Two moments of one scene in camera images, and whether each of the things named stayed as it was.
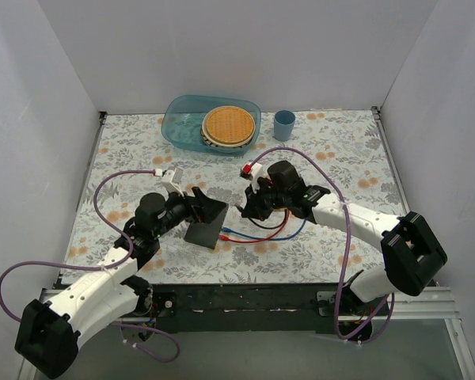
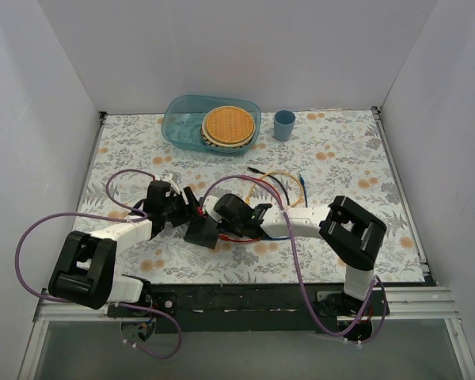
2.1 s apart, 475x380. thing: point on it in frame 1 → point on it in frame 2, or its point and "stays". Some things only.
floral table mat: (342, 149) stays
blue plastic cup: (283, 123) stays
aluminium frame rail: (425, 302) stays
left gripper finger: (207, 209) → (190, 198)
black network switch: (206, 234) stays
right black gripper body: (256, 203) → (206, 228)
